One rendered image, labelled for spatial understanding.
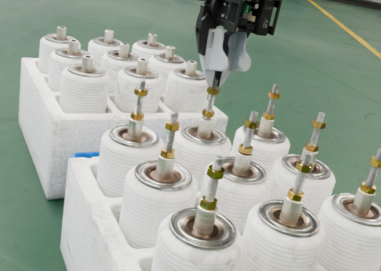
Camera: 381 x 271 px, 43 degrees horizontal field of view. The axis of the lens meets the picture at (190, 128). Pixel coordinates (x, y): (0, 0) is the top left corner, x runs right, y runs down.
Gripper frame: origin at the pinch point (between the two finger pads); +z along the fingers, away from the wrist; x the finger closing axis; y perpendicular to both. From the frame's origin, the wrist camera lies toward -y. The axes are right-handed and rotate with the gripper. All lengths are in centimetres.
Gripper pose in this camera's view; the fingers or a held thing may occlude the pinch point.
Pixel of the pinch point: (213, 76)
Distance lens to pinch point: 74.9
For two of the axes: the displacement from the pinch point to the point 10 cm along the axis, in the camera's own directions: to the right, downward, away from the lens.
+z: -1.8, 9.1, 3.8
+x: 8.4, -0.6, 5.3
